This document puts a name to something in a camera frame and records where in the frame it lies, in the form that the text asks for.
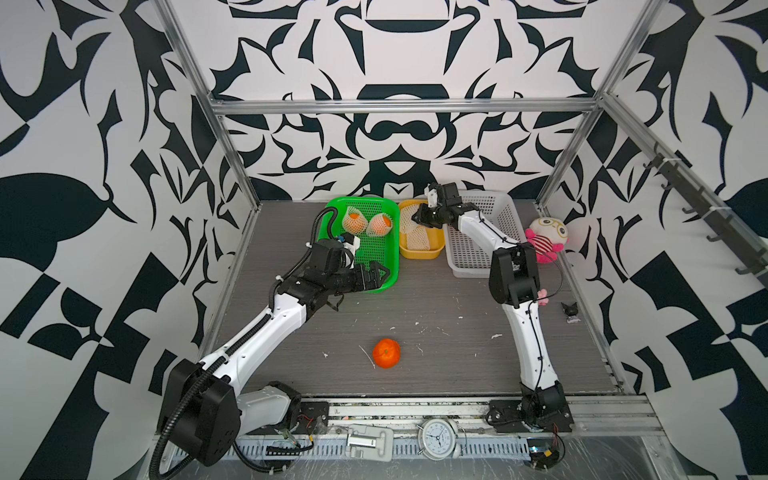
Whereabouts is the yellow plastic tub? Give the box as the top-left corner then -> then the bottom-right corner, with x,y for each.
398,199 -> 445,260

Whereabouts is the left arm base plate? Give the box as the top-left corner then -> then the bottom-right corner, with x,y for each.
260,401 -> 330,435

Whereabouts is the white perforated plastic basket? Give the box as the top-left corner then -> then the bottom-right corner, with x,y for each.
443,190 -> 525,279

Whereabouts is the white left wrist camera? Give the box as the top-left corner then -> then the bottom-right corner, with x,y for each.
340,233 -> 361,255

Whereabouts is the small circuit board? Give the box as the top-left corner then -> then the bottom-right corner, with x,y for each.
526,438 -> 563,471

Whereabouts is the green plastic basket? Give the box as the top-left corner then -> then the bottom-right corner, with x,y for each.
316,196 -> 400,293

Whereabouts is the white analog clock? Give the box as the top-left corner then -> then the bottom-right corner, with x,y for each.
417,418 -> 460,461

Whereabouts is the white rectangular device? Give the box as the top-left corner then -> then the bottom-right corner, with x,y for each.
345,425 -> 394,462

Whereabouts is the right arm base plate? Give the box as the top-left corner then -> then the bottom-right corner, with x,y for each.
484,397 -> 573,433

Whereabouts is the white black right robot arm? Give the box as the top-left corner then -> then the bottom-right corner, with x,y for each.
412,183 -> 571,432

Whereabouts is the small pink pig toy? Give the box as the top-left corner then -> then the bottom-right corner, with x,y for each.
537,289 -> 549,306

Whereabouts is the pink white plush doll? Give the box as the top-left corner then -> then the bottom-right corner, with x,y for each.
525,217 -> 569,264

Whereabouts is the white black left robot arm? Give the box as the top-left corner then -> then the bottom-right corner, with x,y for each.
148,207 -> 391,479

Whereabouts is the white foam net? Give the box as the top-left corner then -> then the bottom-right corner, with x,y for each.
400,202 -> 422,235
406,226 -> 432,251

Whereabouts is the netted orange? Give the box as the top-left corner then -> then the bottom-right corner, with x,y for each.
373,338 -> 401,369
342,206 -> 368,236
366,212 -> 393,238

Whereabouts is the small black figurine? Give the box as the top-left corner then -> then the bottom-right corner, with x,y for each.
561,302 -> 581,324

